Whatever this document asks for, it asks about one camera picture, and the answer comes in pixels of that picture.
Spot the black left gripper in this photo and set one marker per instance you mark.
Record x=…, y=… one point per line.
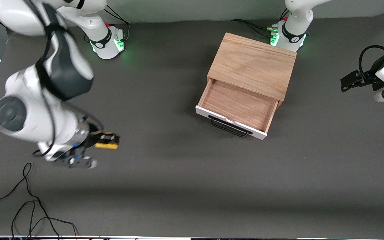
x=369, y=78

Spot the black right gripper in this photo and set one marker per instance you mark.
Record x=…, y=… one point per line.
x=93, y=139

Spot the yellow cube block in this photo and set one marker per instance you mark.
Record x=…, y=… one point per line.
x=107, y=145

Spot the wooden drawer with white front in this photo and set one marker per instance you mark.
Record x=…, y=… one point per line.
x=238, y=103

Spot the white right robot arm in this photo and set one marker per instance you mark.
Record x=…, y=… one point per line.
x=28, y=116

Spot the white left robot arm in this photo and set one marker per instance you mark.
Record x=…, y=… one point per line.
x=293, y=23

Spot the wooden drawer cabinet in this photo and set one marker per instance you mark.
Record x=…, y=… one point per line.
x=252, y=63

